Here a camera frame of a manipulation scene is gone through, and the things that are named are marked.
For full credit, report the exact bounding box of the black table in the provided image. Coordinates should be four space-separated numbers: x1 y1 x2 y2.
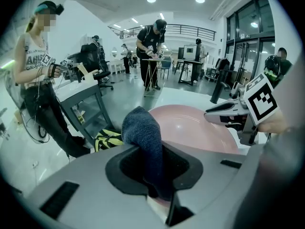
176 59 203 85

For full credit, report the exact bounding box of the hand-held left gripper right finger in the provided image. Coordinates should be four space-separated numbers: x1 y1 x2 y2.
163 141 248 229

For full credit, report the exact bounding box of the dark blue cloth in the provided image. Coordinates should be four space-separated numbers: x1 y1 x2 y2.
121 105 174 201

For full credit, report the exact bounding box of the blue chair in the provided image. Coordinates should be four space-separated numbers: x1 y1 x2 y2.
157 60 173 79

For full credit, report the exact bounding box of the balcony railing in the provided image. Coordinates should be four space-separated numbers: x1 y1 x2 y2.
108 24 217 42

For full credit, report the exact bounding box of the grey metal table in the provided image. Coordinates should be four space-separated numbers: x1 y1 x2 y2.
51 79 113 141

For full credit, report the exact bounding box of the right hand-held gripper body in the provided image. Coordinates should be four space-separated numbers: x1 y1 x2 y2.
228 72 280 146

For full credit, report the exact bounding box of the cream wooden block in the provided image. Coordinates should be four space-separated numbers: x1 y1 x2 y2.
77 62 99 83

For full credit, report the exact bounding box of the black faucet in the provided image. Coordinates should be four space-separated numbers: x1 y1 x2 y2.
209 69 231 104

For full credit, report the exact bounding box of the pink plate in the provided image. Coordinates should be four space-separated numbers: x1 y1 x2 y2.
146 104 240 208

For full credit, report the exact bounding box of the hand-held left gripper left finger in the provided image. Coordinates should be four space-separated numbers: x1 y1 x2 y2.
23 143 168 229

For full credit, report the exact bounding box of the glass door front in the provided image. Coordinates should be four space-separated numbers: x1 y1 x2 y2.
225 0 277 83

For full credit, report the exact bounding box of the black office chair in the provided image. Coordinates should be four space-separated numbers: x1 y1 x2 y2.
80 43 114 91

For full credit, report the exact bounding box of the white box cabinet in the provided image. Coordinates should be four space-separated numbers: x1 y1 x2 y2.
178 44 199 62

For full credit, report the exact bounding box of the yellow and black bag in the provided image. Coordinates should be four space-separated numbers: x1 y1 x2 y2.
93 128 125 153

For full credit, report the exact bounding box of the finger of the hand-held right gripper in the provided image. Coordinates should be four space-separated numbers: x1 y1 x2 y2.
203 112 246 126
205 99 244 114

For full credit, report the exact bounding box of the folding table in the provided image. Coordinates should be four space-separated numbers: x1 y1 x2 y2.
142 57 165 98

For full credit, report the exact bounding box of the white desk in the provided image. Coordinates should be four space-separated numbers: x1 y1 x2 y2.
106 59 125 75

